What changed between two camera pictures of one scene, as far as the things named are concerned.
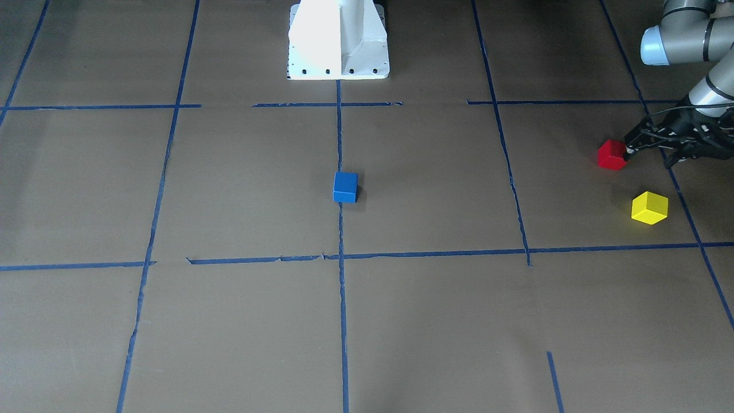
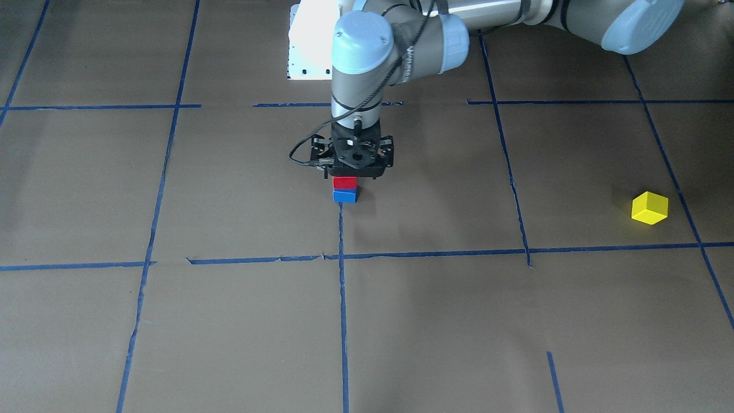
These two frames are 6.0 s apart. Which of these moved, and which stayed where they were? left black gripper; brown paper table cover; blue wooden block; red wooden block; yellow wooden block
Moved: red wooden block; left black gripper
Stayed: yellow wooden block; blue wooden block; brown paper table cover
